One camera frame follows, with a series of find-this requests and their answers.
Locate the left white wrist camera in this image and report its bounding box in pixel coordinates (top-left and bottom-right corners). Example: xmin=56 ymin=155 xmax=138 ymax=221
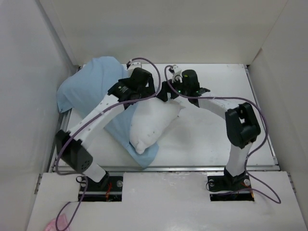
xmin=127 ymin=61 xmax=142 ymax=70

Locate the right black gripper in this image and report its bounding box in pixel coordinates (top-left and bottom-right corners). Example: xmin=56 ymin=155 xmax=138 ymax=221
xmin=156 ymin=75 xmax=190 ymax=102

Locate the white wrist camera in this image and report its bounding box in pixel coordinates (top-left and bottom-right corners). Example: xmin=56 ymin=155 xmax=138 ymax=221
xmin=127 ymin=61 xmax=142 ymax=70
xmin=168 ymin=64 xmax=182 ymax=83

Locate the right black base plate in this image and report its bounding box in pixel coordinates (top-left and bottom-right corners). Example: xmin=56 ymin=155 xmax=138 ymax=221
xmin=205 ymin=175 xmax=255 ymax=202

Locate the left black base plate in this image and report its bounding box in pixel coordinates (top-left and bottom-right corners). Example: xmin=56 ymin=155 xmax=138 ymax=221
xmin=82 ymin=176 xmax=123 ymax=202

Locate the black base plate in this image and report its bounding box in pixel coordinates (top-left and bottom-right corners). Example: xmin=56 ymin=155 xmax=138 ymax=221
xmin=205 ymin=175 xmax=255 ymax=202
xmin=82 ymin=176 xmax=123 ymax=202

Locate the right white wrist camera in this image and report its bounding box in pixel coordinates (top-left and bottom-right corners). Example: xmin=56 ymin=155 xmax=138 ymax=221
xmin=168 ymin=64 xmax=182 ymax=83

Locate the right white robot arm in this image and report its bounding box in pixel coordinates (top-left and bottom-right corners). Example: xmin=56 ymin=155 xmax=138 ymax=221
xmin=157 ymin=65 xmax=261 ymax=193

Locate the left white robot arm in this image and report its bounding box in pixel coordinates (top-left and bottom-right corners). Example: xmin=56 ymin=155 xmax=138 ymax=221
xmin=55 ymin=67 xmax=155 ymax=191

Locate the white pillow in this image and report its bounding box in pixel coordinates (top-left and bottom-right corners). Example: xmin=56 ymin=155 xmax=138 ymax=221
xmin=129 ymin=98 xmax=185 ymax=154

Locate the light blue pillowcase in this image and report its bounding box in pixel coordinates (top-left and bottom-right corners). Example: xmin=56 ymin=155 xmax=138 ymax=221
xmin=56 ymin=56 xmax=159 ymax=168

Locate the pink cloth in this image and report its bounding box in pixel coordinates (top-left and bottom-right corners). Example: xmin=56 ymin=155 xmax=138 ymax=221
xmin=44 ymin=214 xmax=68 ymax=231

